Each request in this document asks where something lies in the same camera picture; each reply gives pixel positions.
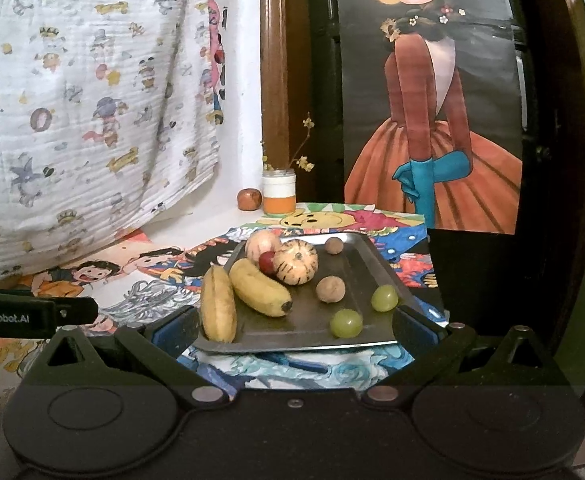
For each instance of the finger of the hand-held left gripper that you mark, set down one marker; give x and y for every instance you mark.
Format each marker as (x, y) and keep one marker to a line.
(77, 310)

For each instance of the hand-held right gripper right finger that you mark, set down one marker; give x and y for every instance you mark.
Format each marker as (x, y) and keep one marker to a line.
(417, 332)

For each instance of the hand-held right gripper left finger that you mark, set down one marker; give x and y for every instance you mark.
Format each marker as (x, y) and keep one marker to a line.
(175, 330)

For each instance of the green grape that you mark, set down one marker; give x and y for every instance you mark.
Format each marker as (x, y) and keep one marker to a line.
(346, 323)
(385, 298)

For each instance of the plain yellow banana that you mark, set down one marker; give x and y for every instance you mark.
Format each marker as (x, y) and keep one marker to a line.
(217, 305)

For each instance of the banana with sticker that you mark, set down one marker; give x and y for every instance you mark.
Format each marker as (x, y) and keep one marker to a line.
(260, 287)

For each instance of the small brown round fruit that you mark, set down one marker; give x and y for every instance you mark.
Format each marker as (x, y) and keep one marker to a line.
(331, 289)

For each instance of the metal tray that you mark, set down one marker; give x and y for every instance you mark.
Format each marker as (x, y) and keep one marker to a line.
(302, 320)

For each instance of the pale striped melon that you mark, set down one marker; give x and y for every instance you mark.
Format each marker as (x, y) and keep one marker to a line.
(260, 242)

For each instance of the cartoon children printed cloth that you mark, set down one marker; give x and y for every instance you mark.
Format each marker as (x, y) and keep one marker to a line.
(72, 275)

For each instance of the yellow bear printed cloth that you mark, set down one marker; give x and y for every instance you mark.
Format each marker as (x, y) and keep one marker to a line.
(322, 220)

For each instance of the red apple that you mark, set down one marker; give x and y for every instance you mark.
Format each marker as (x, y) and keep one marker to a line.
(250, 199)

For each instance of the white and orange jar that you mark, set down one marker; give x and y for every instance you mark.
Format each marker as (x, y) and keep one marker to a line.
(279, 195)

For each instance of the white cartoon printed blanket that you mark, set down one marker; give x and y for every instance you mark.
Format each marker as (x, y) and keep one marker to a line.
(72, 110)

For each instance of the white orange jar with twigs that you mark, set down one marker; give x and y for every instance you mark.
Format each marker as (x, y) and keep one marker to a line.
(303, 162)

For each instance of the wall poster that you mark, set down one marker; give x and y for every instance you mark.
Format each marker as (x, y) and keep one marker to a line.
(432, 135)

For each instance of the brown wooden door frame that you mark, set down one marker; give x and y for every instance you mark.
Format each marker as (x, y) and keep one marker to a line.
(275, 60)

